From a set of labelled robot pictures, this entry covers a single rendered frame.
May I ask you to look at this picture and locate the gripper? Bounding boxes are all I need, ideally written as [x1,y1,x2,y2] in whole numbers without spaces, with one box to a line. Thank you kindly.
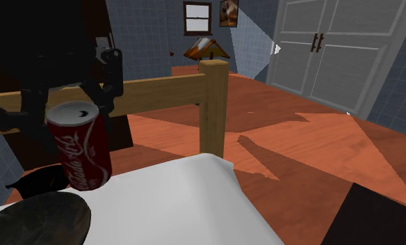
[0,20,124,154]

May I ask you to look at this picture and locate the red soda can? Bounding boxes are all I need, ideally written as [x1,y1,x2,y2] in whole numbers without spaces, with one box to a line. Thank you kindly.
[45,100,113,192]

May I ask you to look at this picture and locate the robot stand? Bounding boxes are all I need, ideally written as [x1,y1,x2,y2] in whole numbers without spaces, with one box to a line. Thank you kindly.
[0,0,135,172]

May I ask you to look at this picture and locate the dark round bowl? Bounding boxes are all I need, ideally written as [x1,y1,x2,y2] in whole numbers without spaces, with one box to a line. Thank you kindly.
[0,191,92,245]

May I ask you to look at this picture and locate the lamp with orange shade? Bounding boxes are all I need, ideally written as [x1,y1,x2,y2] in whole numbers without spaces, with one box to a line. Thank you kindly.
[183,36,232,63]

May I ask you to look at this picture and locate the wooden bed with white mattress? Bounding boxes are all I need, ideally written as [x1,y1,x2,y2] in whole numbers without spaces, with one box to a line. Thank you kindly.
[0,58,286,245]

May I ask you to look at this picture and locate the white double door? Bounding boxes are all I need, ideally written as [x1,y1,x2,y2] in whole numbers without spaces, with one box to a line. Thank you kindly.
[265,0,406,120]

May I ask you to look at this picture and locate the window with brown frame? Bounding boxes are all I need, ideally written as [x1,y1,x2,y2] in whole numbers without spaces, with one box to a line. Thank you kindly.
[183,1,213,37]

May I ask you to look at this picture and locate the brown wall picture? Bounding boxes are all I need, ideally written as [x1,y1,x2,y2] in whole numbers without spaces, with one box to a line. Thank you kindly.
[218,0,240,29]

